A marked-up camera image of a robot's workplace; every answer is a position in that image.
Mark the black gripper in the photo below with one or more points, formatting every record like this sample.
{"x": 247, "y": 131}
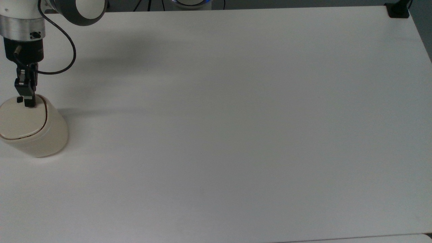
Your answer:
{"x": 28, "y": 50}

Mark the beige trash bin lid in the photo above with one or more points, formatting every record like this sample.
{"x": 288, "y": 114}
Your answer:
{"x": 17, "y": 118}

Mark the beige plastic trash bin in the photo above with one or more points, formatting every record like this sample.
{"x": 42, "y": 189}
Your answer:
{"x": 54, "y": 131}

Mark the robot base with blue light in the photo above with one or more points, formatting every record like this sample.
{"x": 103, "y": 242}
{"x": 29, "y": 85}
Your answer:
{"x": 191, "y": 2}

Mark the white silver Franka robot arm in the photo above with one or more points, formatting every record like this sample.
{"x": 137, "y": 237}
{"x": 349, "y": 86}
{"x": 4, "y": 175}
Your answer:
{"x": 23, "y": 17}

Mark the black background pole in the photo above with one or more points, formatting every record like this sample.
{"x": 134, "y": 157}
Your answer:
{"x": 149, "y": 5}

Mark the black table clamp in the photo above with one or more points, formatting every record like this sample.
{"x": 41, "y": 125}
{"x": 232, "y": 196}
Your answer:
{"x": 398, "y": 10}

